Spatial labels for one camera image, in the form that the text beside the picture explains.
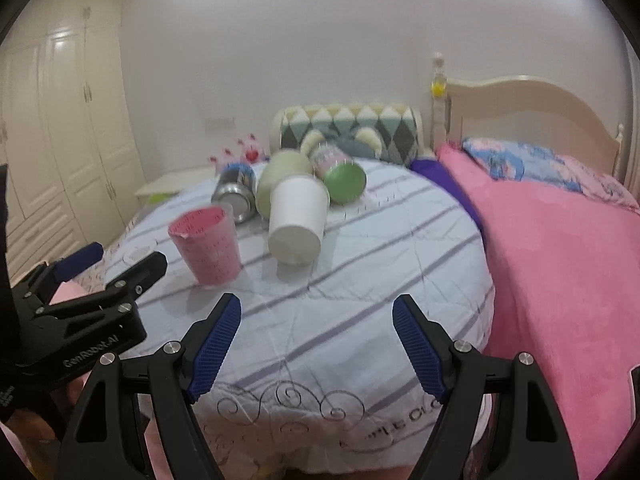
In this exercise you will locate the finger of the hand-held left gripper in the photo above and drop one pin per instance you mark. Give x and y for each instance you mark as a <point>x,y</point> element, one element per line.
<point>142,272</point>
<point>77,257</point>

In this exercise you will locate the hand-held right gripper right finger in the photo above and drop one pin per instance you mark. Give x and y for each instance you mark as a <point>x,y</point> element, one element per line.
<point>417,347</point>

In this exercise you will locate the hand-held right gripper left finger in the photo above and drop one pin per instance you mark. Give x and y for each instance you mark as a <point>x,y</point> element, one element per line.
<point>216,345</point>

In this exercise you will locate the white cup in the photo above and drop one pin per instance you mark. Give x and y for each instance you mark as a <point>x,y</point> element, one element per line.
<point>295,220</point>

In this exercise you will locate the pink cup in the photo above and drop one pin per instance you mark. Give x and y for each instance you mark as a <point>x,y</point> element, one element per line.
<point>207,247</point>

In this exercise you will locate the pale green cup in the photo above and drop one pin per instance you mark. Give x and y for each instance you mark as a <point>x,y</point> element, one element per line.
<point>280,172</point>

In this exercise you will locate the white striped bed sheet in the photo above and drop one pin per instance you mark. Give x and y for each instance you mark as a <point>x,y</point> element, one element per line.
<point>360,280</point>

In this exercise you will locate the white bedside table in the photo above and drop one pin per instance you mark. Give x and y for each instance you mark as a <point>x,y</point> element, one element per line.
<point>175,182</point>

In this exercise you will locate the silver metal can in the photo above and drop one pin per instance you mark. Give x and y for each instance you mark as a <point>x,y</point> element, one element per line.
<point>235,192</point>

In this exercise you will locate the cream wardrobe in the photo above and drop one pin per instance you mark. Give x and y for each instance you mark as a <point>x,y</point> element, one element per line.
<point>60,135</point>

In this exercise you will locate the pink blanket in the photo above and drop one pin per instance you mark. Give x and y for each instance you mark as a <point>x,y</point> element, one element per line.
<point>560,285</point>

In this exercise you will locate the pink heart decoration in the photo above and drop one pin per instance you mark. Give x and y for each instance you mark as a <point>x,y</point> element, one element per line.
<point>250,150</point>

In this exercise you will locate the purple cloth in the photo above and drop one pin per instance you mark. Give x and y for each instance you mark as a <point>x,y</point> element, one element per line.
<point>450,180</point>

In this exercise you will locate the pink can with green base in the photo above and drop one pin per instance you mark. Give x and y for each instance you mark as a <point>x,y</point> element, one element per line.
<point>342,180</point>

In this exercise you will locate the grey blue pillow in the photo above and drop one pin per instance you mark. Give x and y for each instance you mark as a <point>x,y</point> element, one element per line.
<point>357,146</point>

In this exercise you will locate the blue pink printed pillow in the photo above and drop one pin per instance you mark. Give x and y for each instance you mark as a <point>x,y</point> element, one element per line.
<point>530,162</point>

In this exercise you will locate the diamond patterned cushion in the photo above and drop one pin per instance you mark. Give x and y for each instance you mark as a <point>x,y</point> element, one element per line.
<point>350,120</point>

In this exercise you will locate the cream wooden headboard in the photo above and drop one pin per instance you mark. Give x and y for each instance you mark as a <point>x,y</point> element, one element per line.
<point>530,110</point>

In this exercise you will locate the clear bottle with yellow liquid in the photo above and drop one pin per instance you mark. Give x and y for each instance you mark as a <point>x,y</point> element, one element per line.
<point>438,77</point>

